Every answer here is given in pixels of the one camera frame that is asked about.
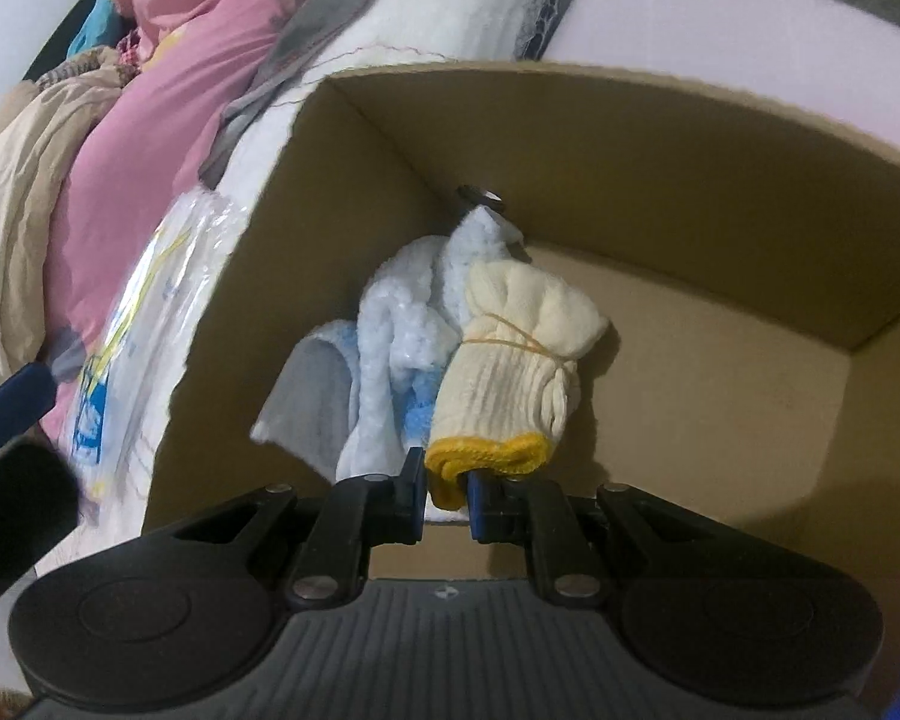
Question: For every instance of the light blue fluffy towel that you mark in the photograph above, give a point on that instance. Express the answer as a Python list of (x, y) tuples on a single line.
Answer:
[(397, 330)]

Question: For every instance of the small black clip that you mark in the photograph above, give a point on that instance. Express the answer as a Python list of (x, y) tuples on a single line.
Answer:
[(480, 199)]

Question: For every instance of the bundle of white cotton gloves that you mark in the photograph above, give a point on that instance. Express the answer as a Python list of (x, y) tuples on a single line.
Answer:
[(510, 390)]

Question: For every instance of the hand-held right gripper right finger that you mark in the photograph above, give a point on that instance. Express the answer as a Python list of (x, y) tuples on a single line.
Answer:
[(478, 502)]

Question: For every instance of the teal cloth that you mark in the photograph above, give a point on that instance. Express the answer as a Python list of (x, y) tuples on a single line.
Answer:
[(94, 22)]

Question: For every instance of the beige blanket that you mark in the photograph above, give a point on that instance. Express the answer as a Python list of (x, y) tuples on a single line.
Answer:
[(15, 225)]

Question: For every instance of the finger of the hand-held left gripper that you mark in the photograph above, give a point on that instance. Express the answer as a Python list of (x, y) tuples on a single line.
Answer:
[(15, 396)]

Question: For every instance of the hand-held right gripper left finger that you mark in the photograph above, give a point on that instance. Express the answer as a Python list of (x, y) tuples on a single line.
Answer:
[(417, 480)]

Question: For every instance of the plastic bag of cotton swabs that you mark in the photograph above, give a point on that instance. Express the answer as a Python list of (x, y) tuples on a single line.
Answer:
[(157, 300)]

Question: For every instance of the brown cardboard box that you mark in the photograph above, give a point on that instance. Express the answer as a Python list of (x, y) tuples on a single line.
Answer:
[(720, 427)]

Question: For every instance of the pink quilt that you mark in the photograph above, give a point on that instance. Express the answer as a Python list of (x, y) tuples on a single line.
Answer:
[(157, 127)]

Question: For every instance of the grey blanket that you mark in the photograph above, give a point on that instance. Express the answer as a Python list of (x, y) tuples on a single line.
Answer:
[(300, 37)]

